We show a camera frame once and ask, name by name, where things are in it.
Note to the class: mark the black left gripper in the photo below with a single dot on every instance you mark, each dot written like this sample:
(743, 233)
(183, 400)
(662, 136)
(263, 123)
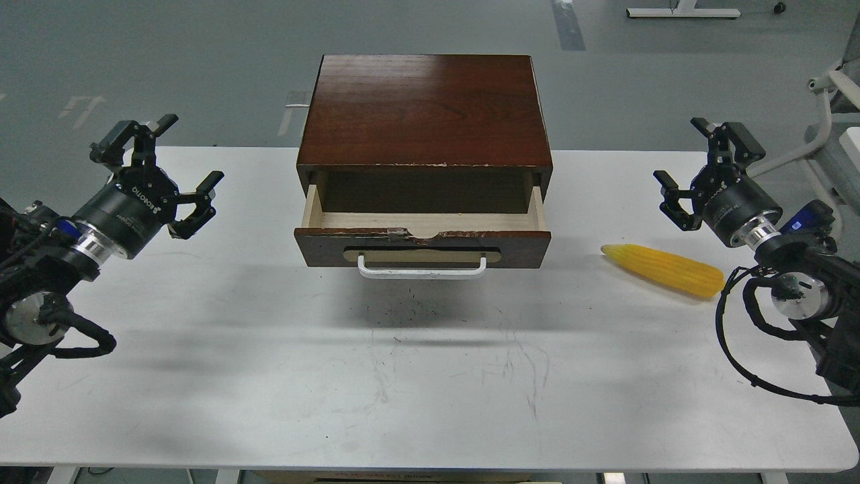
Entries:
(127, 208)

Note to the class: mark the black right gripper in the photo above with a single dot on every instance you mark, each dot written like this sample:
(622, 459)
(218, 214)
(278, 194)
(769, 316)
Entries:
(727, 198)

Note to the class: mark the yellow corn cob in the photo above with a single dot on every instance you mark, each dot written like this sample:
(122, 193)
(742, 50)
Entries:
(666, 270)

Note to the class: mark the wooden drawer with white handle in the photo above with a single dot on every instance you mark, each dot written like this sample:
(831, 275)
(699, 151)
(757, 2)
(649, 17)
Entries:
(423, 245)

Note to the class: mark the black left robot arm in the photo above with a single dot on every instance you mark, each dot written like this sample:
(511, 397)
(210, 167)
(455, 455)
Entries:
(45, 255)

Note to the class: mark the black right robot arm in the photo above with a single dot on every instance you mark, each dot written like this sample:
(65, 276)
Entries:
(800, 289)

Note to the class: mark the white stand base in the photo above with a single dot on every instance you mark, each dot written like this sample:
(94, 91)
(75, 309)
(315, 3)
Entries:
(683, 10)

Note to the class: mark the dark wooden cabinet box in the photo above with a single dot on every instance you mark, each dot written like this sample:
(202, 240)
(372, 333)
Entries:
(450, 110)

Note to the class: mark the white chair frame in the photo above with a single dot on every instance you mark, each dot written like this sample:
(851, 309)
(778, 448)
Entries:
(829, 158)

